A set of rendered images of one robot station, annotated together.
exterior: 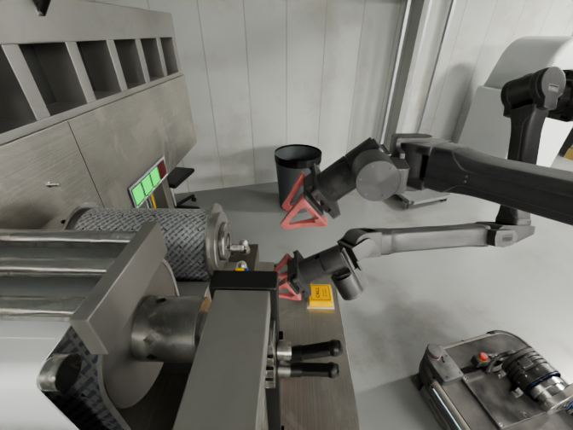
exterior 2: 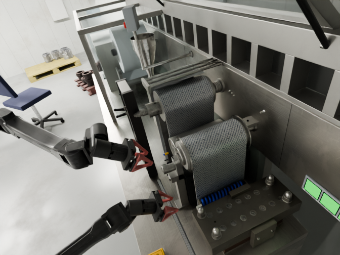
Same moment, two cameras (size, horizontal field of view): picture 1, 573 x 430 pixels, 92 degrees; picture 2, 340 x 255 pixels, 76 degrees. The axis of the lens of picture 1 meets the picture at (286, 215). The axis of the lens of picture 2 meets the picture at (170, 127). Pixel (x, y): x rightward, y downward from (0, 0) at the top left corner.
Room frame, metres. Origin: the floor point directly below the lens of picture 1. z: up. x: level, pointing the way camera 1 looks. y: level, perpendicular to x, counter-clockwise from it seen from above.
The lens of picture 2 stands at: (1.00, -0.06, 1.84)
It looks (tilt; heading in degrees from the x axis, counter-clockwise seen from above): 37 degrees down; 164
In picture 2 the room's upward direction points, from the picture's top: 12 degrees counter-clockwise
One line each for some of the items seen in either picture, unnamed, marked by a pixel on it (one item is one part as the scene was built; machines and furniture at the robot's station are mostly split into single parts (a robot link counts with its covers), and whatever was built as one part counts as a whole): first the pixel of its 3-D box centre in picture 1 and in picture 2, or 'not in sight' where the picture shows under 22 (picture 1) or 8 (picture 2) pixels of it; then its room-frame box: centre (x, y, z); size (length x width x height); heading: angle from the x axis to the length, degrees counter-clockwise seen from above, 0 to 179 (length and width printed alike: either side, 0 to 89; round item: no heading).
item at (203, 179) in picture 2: not in sight; (220, 176); (0.49, 0.26, 1.11); 0.23 x 0.01 x 0.18; 89
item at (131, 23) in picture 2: not in sight; (129, 18); (-0.12, 0.18, 1.66); 0.07 x 0.07 x 0.10; 63
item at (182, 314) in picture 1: (176, 328); (153, 109); (0.18, 0.12, 1.33); 0.06 x 0.06 x 0.06; 89
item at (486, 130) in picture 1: (519, 117); not in sight; (3.25, -2.65, 0.78); 0.79 x 0.67 x 1.56; 105
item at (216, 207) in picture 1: (217, 241); (184, 154); (0.43, 0.14, 1.25); 0.15 x 0.01 x 0.15; 179
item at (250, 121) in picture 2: (61, 224); (249, 121); (0.44, 0.43, 1.28); 0.06 x 0.05 x 0.02; 89
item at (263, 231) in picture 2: not in sight; (263, 234); (0.71, 0.30, 0.96); 0.10 x 0.03 x 0.11; 89
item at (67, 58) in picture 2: not in sight; (50, 62); (-5.64, -1.05, 0.20); 1.36 x 0.94 x 0.40; 105
